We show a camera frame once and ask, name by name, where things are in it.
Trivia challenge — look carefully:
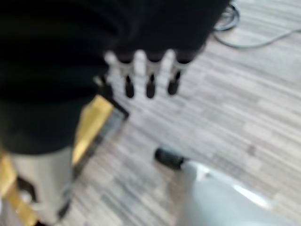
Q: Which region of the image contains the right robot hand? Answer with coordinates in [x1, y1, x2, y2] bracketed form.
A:
[0, 0, 232, 224]

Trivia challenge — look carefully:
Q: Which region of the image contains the dark robot foot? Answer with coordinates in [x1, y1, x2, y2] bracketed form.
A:
[154, 147, 187, 170]

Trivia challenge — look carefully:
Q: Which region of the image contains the wooden shoe rack black frame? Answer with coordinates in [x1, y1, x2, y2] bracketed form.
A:
[0, 75, 130, 226]

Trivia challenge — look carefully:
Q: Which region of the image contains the thin grey cable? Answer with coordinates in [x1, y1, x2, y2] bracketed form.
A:
[211, 27, 301, 49]

